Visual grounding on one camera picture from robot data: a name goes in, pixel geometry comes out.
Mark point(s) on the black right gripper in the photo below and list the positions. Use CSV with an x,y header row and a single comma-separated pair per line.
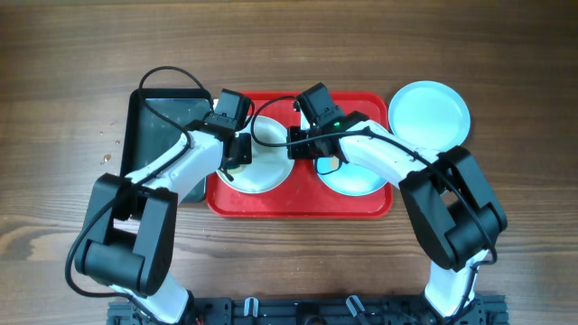
x,y
296,151

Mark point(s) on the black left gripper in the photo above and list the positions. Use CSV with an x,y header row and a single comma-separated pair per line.
x,y
245,156

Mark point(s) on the green yellow scrub sponge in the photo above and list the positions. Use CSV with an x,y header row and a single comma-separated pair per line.
x,y
237,169

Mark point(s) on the light blue plate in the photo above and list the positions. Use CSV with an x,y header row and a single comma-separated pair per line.
x,y
429,114
347,178

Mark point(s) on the white plate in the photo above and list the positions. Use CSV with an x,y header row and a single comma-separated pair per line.
x,y
270,166

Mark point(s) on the light blue plate top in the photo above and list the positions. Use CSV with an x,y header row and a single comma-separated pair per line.
x,y
429,114

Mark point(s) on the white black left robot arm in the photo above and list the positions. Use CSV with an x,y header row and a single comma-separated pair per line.
x,y
126,242

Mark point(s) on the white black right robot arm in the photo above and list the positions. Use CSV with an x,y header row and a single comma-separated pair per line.
x,y
455,214

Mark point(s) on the red plastic serving tray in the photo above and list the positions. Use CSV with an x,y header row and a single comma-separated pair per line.
x,y
303,194

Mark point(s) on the black soapy water tray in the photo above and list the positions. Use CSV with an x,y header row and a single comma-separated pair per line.
x,y
147,136

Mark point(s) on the black aluminium mounting rail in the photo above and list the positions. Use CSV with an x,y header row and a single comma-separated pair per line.
x,y
389,310

